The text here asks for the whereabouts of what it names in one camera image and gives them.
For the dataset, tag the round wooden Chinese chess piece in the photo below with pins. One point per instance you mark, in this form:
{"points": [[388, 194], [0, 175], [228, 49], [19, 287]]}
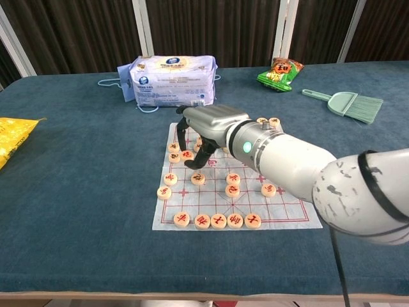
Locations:
{"points": [[174, 157], [171, 179], [274, 121], [252, 221], [174, 147], [235, 221], [187, 156], [233, 191], [268, 190], [233, 178], [219, 221], [202, 221], [197, 147], [181, 220], [262, 120], [198, 178], [164, 192]]}

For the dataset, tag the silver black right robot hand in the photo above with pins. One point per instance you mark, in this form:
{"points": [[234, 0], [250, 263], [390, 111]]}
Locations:
{"points": [[217, 118]]}

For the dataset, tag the green orange snack bag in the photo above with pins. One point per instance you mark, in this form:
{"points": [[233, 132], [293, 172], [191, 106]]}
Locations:
{"points": [[278, 75]]}

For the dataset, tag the white screen frame post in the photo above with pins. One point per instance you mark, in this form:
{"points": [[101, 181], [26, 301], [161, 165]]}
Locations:
{"points": [[287, 28], [143, 28], [350, 30], [17, 51]]}

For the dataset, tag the blue felt table cloth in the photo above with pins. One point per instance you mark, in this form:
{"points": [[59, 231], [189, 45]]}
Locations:
{"points": [[80, 208]]}

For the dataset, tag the yellow snack bag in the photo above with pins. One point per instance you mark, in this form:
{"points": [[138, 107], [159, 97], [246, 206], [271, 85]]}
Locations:
{"points": [[12, 137]]}

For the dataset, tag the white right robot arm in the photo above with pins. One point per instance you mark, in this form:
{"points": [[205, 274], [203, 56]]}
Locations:
{"points": [[303, 160]]}

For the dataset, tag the dark pleated screen panel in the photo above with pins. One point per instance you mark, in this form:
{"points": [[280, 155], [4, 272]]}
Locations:
{"points": [[319, 28], [80, 32], [8, 64], [217, 28], [383, 28]]}

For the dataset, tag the chinese chess board mat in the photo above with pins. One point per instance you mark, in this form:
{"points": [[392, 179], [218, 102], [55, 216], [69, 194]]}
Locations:
{"points": [[207, 204]]}

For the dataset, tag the white blue tissue pack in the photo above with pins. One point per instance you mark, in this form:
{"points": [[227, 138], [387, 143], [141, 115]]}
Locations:
{"points": [[172, 80]]}

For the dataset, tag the mint green hand brush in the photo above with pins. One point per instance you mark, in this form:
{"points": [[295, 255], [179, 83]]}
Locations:
{"points": [[345, 104]]}

